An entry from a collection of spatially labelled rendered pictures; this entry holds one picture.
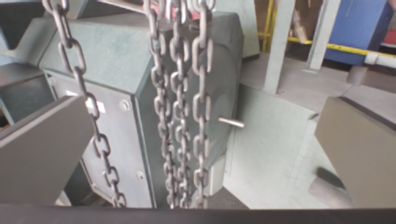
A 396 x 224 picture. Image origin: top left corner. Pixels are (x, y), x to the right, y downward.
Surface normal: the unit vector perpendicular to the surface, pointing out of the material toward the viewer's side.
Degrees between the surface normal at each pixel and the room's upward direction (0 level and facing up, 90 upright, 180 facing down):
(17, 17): 90
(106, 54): 45
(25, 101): 90
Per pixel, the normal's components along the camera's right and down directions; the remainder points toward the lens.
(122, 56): -0.35, -0.29
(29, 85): 0.87, 0.25
